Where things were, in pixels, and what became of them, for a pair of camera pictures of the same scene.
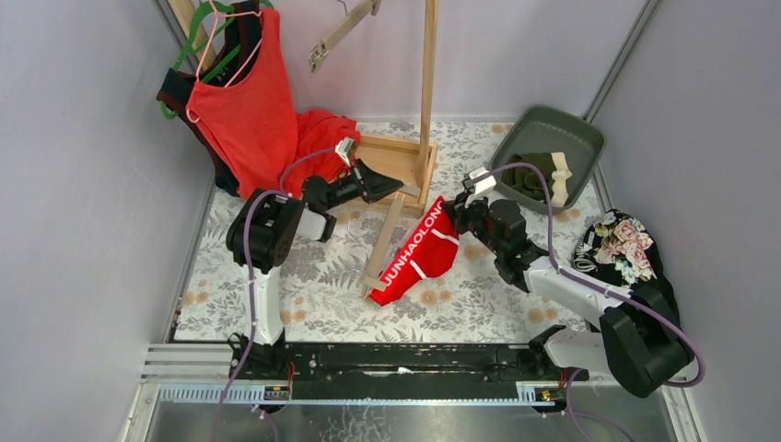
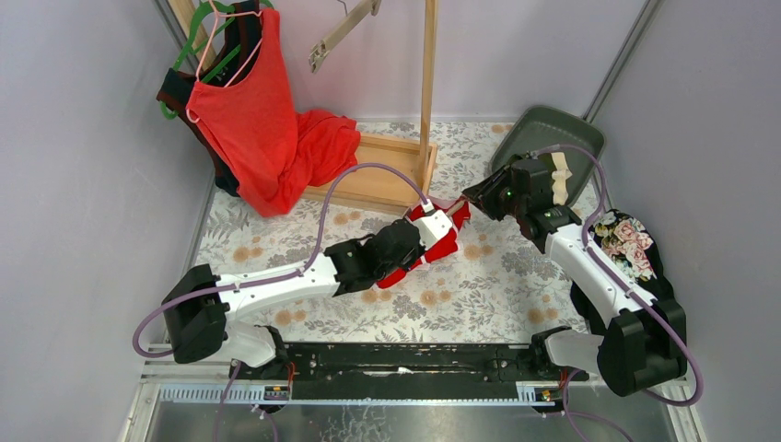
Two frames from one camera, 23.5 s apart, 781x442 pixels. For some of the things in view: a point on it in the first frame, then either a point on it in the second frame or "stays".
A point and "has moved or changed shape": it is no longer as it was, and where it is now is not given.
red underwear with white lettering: [428, 252] has moved or changed shape
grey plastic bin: [544, 130] stays
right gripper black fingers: [452, 208] to [487, 193]
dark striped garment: [242, 35] stays
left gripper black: [361, 182] to [413, 238]
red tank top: [255, 130] stays
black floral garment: [619, 250] stays
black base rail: [400, 371] stays
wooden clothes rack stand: [411, 163] stays
